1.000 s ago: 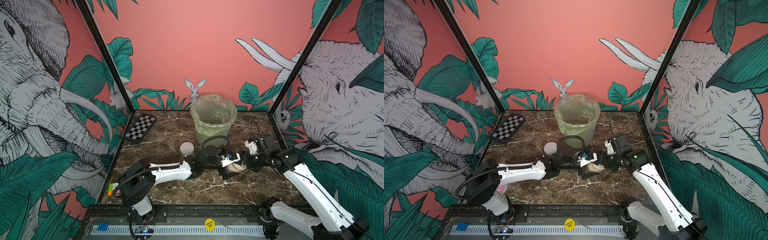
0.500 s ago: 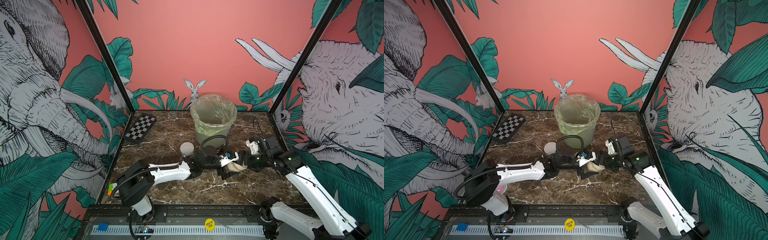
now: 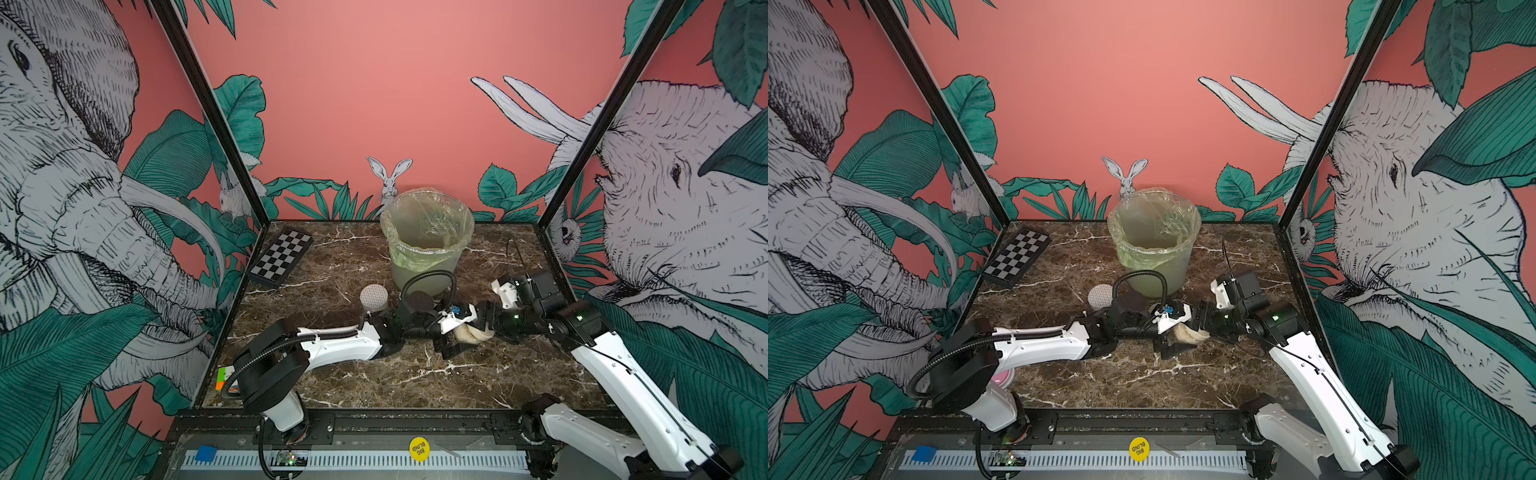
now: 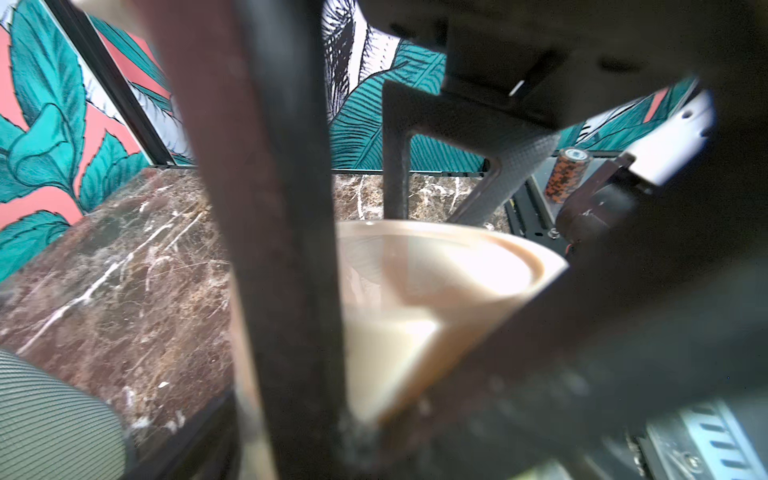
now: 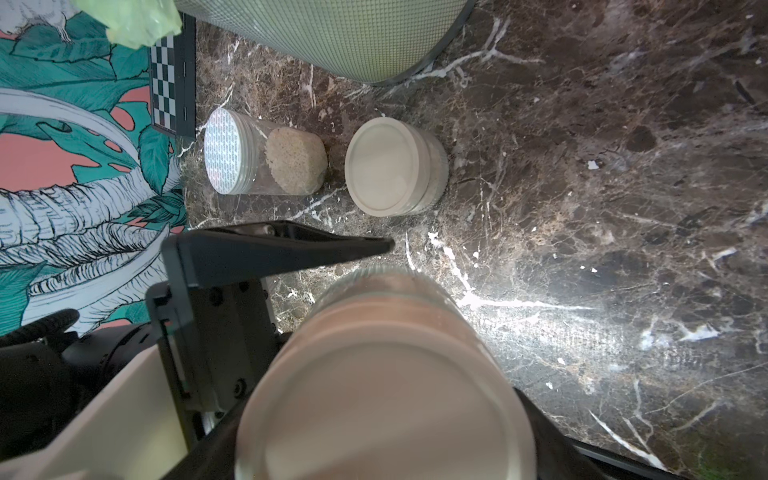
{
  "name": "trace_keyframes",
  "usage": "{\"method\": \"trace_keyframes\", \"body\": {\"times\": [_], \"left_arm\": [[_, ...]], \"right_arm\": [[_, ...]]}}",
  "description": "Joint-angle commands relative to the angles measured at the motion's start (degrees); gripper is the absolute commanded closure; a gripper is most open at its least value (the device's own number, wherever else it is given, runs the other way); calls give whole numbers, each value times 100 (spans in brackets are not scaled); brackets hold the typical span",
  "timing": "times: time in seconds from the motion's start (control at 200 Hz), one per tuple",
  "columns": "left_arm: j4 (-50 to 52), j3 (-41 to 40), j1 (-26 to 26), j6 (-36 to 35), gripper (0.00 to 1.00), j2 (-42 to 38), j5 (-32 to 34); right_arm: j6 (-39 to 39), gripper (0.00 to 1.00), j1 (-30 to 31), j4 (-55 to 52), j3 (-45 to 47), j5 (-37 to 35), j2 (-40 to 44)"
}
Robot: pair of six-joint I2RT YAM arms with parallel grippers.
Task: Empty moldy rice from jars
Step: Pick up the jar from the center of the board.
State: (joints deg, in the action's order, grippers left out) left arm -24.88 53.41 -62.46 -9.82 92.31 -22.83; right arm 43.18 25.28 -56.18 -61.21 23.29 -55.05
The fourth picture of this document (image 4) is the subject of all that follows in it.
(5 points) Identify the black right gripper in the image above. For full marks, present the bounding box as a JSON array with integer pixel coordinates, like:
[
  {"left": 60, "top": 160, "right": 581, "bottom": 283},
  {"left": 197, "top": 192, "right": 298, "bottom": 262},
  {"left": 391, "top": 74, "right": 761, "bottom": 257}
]
[{"left": 360, "top": 1, "right": 767, "bottom": 226}]

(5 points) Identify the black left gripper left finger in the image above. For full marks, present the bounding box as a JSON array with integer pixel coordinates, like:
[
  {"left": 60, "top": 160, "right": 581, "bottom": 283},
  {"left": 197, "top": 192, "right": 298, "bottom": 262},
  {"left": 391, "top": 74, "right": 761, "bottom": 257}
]
[{"left": 135, "top": 1, "right": 347, "bottom": 479}]

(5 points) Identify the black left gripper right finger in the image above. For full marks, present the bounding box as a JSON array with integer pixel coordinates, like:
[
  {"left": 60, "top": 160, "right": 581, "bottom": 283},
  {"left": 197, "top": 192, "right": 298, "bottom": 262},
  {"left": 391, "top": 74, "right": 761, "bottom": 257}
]
[{"left": 371, "top": 120, "right": 767, "bottom": 479}]

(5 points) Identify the rice jar with beige lid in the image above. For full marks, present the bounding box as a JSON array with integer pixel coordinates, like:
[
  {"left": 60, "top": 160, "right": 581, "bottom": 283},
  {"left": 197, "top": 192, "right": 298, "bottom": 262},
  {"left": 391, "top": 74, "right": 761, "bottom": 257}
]
[{"left": 336, "top": 220, "right": 568, "bottom": 425}]

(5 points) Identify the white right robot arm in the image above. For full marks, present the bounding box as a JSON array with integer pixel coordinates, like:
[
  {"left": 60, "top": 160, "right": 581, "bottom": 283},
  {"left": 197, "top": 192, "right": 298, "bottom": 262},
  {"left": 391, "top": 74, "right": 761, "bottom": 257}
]
[{"left": 361, "top": 1, "right": 767, "bottom": 241}]

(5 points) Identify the jar with patterned lid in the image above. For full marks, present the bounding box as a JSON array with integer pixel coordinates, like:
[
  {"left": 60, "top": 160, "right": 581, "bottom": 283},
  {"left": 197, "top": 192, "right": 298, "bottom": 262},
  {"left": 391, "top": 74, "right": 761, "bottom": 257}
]
[{"left": 1, "top": 350, "right": 133, "bottom": 479}]

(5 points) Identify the copper wire spool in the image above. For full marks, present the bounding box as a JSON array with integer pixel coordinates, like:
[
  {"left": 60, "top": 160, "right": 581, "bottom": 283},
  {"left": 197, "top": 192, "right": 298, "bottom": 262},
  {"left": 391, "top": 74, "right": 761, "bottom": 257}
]
[{"left": 544, "top": 147, "right": 593, "bottom": 204}]

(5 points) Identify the white slotted cable duct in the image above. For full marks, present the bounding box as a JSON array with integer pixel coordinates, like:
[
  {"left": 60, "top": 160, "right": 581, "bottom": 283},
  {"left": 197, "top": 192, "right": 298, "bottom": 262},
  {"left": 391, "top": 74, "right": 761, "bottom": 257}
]
[{"left": 673, "top": 396, "right": 767, "bottom": 479}]

